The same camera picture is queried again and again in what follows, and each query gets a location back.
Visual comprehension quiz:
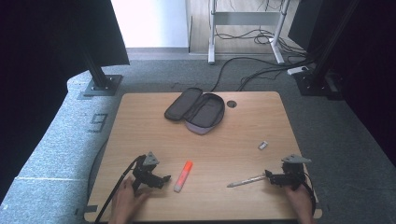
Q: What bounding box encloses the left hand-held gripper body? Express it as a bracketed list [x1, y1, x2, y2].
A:
[132, 151, 161, 191]

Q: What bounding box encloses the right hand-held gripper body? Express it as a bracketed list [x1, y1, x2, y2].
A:
[280, 153, 313, 191]

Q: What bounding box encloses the silver pen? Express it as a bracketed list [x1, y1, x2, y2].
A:
[226, 175, 268, 189]

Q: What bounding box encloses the black pencil case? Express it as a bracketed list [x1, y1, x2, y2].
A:
[163, 87, 226, 135]

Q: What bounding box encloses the person's right hand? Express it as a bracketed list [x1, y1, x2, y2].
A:
[283, 183, 316, 224]

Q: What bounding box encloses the person's left hand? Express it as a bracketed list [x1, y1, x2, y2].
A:
[107, 175, 151, 224]

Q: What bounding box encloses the orange highlighter pen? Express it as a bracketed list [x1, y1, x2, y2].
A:
[173, 160, 194, 194]

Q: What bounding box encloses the white power strip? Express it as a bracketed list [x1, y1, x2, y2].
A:
[286, 65, 310, 77]

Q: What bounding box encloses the black curtain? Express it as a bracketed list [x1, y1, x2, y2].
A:
[288, 0, 396, 167]
[0, 0, 131, 197]

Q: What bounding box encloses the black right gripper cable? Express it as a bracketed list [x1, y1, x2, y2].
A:
[302, 173, 318, 217]

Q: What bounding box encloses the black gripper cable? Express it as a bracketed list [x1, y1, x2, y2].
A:
[93, 154, 147, 224]
[302, 173, 318, 217]

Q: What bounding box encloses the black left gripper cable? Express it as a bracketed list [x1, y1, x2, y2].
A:
[93, 154, 147, 224]

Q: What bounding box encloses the black stand with base plate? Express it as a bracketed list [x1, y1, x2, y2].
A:
[293, 0, 362, 98]
[81, 46, 124, 98]

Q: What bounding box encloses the bundle of black floor cables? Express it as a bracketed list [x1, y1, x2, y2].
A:
[237, 59, 316, 92]

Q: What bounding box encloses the long black floor cable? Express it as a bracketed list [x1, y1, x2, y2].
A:
[210, 56, 309, 93]

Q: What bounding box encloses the tangle of cables under desk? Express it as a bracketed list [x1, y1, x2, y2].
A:
[214, 27, 307, 59]

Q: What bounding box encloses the white wall panel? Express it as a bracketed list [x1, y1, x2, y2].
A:
[110, 0, 191, 49]

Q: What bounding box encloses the white metal desk frame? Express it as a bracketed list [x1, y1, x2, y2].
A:
[207, 0, 292, 65]

